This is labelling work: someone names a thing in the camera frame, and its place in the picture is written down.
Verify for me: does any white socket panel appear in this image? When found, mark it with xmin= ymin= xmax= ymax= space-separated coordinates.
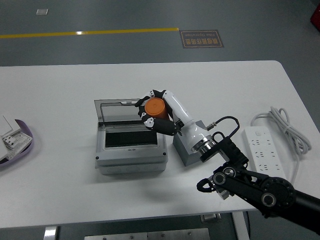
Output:
xmin=0 ymin=127 xmax=34 ymax=161

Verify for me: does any orange cylinder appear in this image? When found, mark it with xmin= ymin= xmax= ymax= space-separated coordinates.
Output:
xmin=144 ymin=97 xmax=168 ymax=120

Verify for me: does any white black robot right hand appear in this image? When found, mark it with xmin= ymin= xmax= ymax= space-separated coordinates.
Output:
xmin=135 ymin=89 xmax=214 ymax=153

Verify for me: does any purple tray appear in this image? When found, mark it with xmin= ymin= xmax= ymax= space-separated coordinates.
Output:
xmin=0 ymin=118 xmax=34 ymax=169

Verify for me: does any white flat plate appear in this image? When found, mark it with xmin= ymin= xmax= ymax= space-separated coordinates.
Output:
xmin=0 ymin=115 xmax=14 ymax=137

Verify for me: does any red bin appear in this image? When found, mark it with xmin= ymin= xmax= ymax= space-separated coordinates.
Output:
xmin=309 ymin=4 xmax=320 ymax=25

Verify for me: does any white table leg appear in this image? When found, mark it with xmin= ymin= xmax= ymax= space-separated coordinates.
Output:
xmin=231 ymin=211 xmax=251 ymax=240
xmin=43 ymin=225 xmax=60 ymax=240

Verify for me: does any grey metal base plate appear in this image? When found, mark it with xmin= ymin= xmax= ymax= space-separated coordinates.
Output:
xmin=84 ymin=227 xmax=211 ymax=240

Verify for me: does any brown floor sign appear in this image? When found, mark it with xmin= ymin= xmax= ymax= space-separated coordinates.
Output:
xmin=179 ymin=29 xmax=225 ymax=49

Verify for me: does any metal table bracket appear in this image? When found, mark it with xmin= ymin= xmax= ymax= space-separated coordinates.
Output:
xmin=200 ymin=213 xmax=222 ymax=223

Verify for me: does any grey cube with round hole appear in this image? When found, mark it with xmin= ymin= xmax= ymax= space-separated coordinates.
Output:
xmin=172 ymin=119 xmax=214 ymax=167

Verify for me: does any grey box with clear flap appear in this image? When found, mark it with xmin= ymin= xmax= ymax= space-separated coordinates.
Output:
xmin=93 ymin=98 xmax=168 ymax=176

